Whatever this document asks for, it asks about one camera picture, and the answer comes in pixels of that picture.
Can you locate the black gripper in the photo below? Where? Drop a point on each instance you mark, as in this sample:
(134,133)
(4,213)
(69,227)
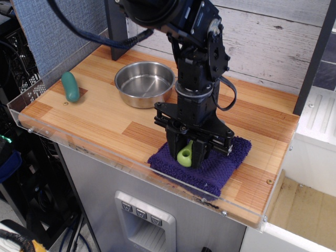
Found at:
(194,118)

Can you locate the green handled grey spatula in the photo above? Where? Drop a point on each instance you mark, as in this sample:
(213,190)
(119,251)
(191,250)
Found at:
(184,156)

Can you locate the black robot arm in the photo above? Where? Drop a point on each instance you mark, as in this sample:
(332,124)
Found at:
(195,32)

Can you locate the purple towel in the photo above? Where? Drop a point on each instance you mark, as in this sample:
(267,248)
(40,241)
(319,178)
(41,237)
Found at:
(214,172)

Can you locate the grey toy fridge cabinet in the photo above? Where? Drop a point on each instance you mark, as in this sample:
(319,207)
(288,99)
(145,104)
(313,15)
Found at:
(197,227)

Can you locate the silver dispenser panel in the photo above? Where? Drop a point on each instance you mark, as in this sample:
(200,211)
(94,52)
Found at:
(145,227)

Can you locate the green toy cucumber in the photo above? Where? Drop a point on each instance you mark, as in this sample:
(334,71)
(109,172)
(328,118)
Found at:
(70,87)

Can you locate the white toy sink unit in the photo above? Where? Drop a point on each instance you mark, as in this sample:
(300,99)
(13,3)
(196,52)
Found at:
(301,213)

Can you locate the steel pot with handle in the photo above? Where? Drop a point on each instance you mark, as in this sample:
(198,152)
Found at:
(142,84)

